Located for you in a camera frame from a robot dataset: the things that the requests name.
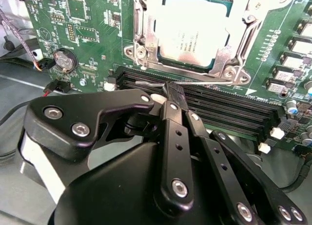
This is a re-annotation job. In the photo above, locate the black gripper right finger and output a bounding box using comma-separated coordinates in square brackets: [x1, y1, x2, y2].
[179, 86, 310, 225]

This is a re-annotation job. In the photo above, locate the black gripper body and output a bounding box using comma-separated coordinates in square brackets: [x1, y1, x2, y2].
[47, 140, 234, 225]

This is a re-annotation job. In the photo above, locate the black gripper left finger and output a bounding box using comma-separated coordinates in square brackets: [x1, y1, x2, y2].
[15, 82, 196, 217]

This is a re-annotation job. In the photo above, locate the metal socket cover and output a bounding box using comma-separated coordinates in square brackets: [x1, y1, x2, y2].
[133, 0, 259, 76]

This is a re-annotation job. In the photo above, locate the silver CPU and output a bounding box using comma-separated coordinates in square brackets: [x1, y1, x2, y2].
[155, 0, 232, 69]

